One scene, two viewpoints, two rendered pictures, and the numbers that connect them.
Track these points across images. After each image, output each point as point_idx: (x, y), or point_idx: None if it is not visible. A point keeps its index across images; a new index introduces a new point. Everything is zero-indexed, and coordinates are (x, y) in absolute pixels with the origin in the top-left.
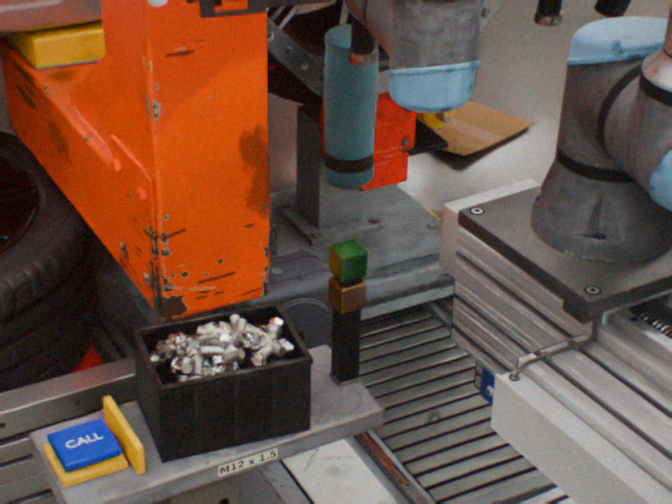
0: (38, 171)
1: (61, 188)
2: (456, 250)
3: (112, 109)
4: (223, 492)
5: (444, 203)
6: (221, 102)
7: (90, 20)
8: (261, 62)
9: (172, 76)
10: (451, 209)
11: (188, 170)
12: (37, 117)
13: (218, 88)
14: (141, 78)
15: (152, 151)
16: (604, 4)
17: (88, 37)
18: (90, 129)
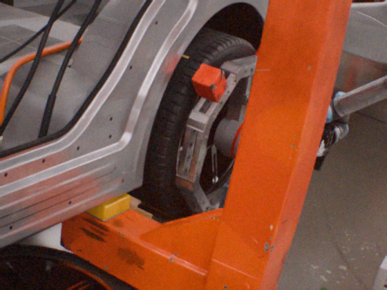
0: (93, 269)
1: (122, 279)
2: (384, 284)
3: (217, 247)
4: None
5: (380, 266)
6: (285, 239)
7: (124, 193)
8: (298, 218)
9: (280, 232)
10: (385, 268)
11: (269, 271)
12: (104, 245)
13: (287, 233)
14: (264, 235)
15: (262, 266)
16: (315, 164)
17: (122, 201)
18: (167, 253)
